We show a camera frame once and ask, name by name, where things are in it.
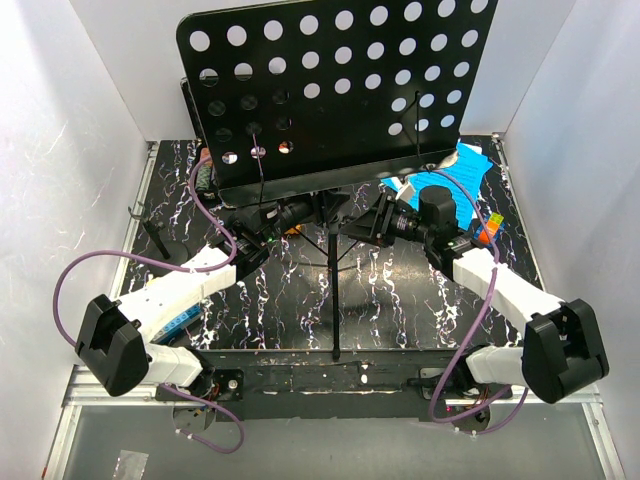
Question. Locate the orange green blue block toy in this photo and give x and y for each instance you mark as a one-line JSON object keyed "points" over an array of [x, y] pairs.
{"points": [[490, 233]]}

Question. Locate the black music stand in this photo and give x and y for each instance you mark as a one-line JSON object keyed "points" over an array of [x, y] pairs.
{"points": [[299, 97]]}

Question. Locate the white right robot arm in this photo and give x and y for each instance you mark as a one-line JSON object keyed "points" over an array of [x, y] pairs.
{"points": [[562, 351]]}

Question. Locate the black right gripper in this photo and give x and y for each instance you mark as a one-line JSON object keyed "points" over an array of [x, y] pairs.
{"points": [[374, 224]]}

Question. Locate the black microphone stand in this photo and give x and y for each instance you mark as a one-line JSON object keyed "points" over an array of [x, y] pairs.
{"points": [[166, 250]]}

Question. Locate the blue sheet music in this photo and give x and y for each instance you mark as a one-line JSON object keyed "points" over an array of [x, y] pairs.
{"points": [[469, 171]]}

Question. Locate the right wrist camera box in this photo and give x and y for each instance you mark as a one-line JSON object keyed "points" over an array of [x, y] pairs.
{"points": [[405, 190]]}

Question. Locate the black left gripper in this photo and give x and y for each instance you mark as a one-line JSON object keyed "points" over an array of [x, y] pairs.
{"points": [[328, 203]]}

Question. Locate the black poker chip case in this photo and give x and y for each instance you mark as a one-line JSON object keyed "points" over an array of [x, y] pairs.
{"points": [[205, 188]]}

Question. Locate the blue grey block stack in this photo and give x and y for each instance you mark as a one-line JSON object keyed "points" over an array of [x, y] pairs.
{"points": [[177, 325]]}

